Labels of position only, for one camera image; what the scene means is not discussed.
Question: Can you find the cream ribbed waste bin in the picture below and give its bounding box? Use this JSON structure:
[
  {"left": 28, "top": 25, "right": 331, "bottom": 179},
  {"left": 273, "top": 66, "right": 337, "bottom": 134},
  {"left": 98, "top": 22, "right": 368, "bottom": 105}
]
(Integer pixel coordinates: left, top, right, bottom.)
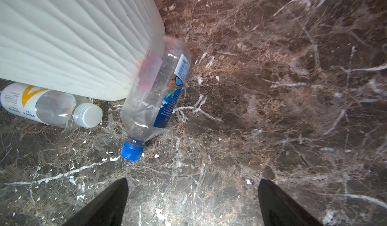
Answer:
[{"left": 1, "top": 0, "right": 165, "bottom": 101}]

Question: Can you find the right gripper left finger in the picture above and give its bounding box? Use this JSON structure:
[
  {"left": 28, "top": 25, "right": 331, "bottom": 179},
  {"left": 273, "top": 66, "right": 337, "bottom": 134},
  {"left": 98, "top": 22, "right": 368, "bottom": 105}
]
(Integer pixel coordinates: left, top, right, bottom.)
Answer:
[{"left": 64, "top": 178, "right": 129, "bottom": 226}]

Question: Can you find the clear crushed bottle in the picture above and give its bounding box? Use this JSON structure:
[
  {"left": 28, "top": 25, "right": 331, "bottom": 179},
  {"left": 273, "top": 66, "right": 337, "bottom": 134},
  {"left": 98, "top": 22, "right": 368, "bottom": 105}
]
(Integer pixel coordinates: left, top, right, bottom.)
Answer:
[{"left": 121, "top": 36, "right": 191, "bottom": 161}]

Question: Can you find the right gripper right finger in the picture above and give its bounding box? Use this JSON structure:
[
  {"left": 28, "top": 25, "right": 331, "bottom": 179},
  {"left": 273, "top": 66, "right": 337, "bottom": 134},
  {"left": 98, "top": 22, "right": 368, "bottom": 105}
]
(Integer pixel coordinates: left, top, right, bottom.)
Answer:
[{"left": 258, "top": 179, "right": 322, "bottom": 226}]

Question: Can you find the white bottle yellow triangle label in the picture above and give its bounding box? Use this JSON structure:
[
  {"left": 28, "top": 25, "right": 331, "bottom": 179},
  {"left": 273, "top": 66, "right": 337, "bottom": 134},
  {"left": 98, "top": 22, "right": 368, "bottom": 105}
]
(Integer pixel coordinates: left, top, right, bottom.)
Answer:
[{"left": 1, "top": 82, "right": 103, "bottom": 129}]

